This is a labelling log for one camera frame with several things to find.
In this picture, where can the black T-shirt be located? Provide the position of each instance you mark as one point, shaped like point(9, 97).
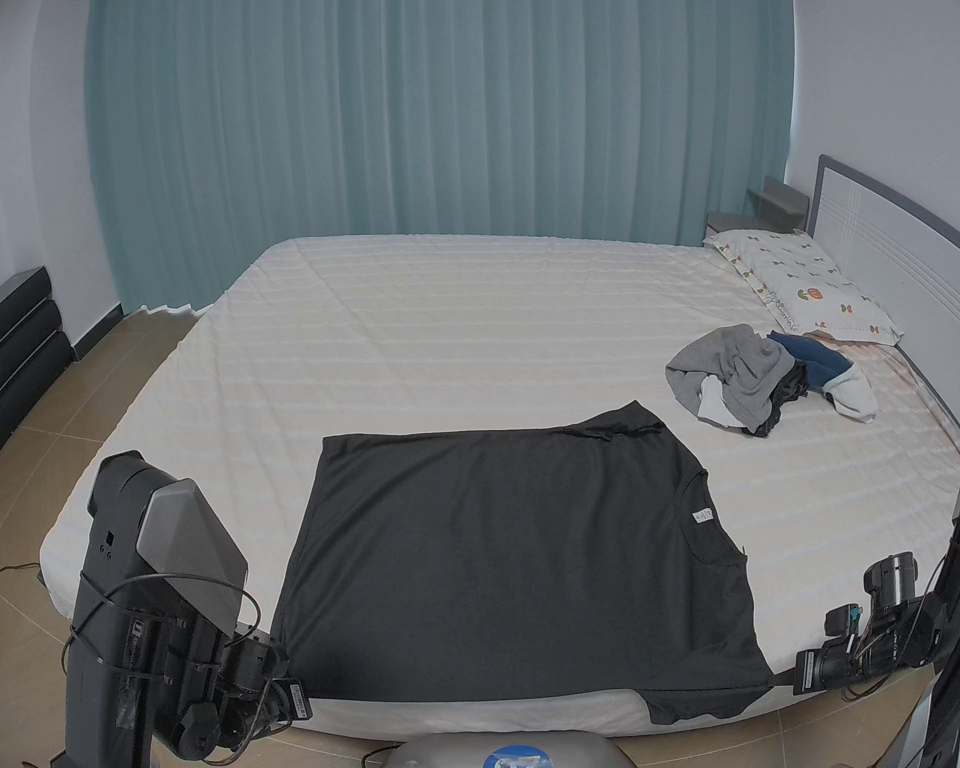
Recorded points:
point(510, 562)

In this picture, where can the bed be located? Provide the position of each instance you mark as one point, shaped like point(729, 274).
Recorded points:
point(450, 337)

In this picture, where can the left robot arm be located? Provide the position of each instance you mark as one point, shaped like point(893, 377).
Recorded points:
point(120, 600)

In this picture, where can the black chest of drawers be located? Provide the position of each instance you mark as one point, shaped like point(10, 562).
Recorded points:
point(30, 337)

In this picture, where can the white printed pillow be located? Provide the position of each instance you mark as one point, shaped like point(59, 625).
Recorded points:
point(802, 285)

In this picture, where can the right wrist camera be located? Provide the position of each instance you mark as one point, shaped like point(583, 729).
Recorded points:
point(844, 622)

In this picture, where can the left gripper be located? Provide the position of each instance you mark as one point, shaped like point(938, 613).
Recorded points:
point(281, 701)

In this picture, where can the blue-green curtain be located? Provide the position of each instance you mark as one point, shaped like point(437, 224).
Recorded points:
point(412, 135)

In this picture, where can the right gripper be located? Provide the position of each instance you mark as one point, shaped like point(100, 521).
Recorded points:
point(829, 667)

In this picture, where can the grey bedside table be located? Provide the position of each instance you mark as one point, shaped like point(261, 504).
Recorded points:
point(780, 202)

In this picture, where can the pile of clothes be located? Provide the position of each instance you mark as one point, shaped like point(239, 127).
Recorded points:
point(750, 375)

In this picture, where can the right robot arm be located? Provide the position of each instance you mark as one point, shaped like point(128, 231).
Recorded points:
point(900, 630)

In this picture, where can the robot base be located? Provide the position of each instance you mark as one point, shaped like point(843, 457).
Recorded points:
point(450, 750)

